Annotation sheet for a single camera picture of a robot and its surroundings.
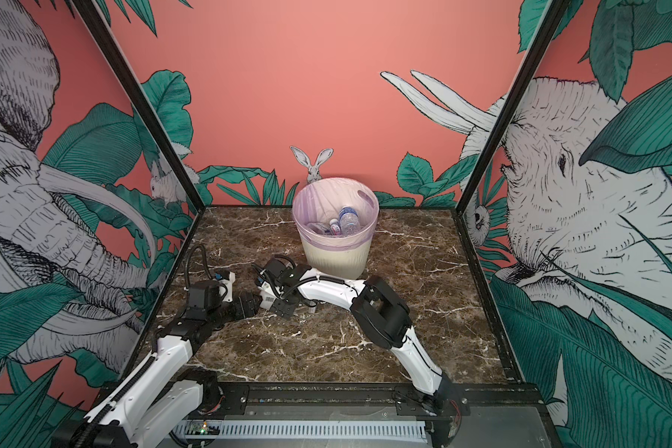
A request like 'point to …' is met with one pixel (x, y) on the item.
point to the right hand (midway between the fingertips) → (281, 300)
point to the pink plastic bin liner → (322, 200)
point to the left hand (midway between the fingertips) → (250, 296)
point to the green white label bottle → (335, 228)
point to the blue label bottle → (350, 224)
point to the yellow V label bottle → (268, 295)
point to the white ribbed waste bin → (340, 244)
